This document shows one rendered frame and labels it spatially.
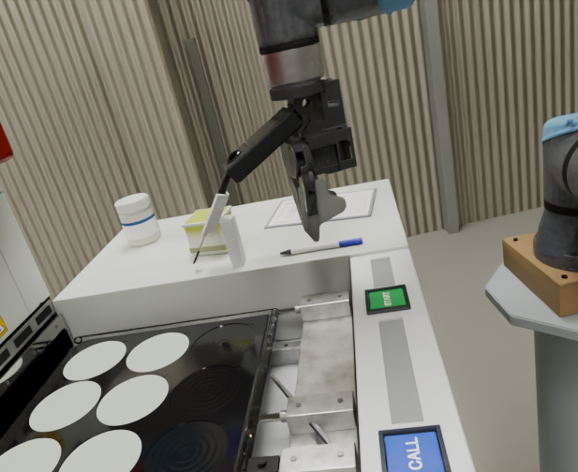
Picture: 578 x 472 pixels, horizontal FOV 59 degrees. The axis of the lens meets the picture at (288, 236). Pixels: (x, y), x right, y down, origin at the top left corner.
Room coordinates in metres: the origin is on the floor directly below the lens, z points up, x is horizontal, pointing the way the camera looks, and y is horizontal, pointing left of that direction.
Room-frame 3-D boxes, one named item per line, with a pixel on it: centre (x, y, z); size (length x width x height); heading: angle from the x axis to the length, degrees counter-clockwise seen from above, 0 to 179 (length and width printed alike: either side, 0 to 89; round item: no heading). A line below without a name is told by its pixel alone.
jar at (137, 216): (1.05, 0.30, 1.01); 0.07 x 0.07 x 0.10
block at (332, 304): (0.73, -0.03, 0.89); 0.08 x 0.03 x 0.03; 80
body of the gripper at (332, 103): (0.67, -0.06, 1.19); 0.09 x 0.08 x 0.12; 100
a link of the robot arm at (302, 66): (0.68, -0.05, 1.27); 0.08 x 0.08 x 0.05
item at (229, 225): (0.82, 0.11, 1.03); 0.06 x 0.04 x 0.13; 80
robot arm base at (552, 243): (0.74, -0.47, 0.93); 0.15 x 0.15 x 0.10
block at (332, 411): (0.49, 0.01, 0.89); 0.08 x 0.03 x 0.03; 80
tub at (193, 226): (0.91, 0.14, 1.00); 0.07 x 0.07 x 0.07; 71
